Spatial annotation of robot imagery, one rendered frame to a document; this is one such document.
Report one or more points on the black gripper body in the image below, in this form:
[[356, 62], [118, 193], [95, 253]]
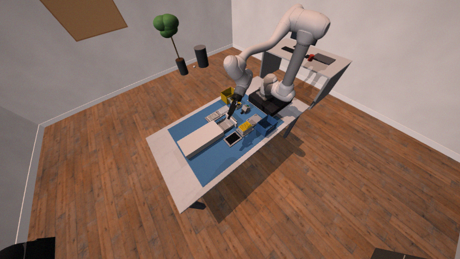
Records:
[[236, 97]]

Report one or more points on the dark blue bench mat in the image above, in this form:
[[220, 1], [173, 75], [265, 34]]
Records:
[[213, 160]]

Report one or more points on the yellow open-top bin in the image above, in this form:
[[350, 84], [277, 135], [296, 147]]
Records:
[[228, 93]]

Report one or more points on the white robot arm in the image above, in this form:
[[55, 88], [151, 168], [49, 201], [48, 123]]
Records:
[[309, 25]]

